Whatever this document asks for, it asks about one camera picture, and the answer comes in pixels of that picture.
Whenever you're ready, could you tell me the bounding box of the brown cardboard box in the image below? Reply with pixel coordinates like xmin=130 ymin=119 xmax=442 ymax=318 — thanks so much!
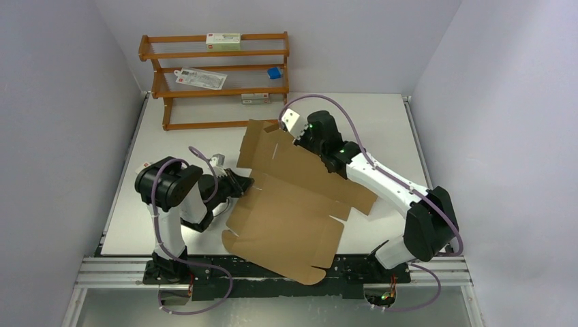
xmin=222 ymin=120 xmax=377 ymax=285

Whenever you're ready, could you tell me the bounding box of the small white flat package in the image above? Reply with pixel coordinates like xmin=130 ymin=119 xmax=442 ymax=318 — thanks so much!
xmin=135 ymin=162 xmax=152 ymax=175

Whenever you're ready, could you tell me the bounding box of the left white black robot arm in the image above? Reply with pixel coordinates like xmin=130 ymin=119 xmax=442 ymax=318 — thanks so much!
xmin=134 ymin=154 xmax=255 ymax=285

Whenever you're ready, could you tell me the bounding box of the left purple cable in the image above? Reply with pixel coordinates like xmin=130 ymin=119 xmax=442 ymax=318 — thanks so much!
xmin=150 ymin=145 xmax=234 ymax=316

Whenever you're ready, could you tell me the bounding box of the small grey product box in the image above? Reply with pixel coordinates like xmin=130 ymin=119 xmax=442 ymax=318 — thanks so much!
xmin=241 ymin=93 xmax=271 ymax=105

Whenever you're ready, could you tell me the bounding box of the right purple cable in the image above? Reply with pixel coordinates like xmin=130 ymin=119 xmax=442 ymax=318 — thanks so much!
xmin=277 ymin=94 xmax=465 ymax=313

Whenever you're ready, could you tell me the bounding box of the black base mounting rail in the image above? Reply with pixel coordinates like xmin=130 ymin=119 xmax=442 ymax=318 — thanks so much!
xmin=142 ymin=254 xmax=411 ymax=301

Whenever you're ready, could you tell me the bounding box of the orange wooden shelf rack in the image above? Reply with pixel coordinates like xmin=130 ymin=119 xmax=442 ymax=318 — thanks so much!
xmin=138 ymin=31 xmax=290 ymax=131

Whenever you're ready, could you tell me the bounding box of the clear plastic packaged item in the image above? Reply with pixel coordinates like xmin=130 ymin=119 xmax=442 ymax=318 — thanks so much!
xmin=173 ymin=68 xmax=228 ymax=90

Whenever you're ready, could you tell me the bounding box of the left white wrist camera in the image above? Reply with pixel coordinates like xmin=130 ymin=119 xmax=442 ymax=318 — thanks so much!
xmin=209 ymin=153 xmax=225 ymax=168

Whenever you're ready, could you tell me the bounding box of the white green product box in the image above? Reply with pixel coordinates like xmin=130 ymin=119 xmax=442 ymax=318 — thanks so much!
xmin=205 ymin=33 xmax=241 ymax=52

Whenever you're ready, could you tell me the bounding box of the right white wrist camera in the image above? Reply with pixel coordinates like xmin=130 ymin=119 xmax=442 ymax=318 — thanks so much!
xmin=281 ymin=108 xmax=307 ymax=140

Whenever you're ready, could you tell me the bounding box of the small blue block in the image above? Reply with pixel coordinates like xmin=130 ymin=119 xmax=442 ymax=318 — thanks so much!
xmin=267 ymin=67 xmax=284 ymax=80

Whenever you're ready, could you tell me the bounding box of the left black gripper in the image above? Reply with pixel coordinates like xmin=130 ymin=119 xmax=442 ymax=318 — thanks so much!
xmin=208 ymin=168 xmax=255 ymax=211

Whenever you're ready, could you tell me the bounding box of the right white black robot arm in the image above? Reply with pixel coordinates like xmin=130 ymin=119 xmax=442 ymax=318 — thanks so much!
xmin=281 ymin=109 xmax=459 ymax=282

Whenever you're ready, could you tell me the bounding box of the purple cable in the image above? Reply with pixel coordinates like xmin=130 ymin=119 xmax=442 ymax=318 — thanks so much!
xmin=150 ymin=145 xmax=234 ymax=316
xmin=277 ymin=94 xmax=465 ymax=313

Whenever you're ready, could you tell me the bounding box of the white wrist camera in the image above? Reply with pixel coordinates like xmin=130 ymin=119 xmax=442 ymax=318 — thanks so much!
xmin=209 ymin=153 xmax=225 ymax=168
xmin=281 ymin=108 xmax=307 ymax=140

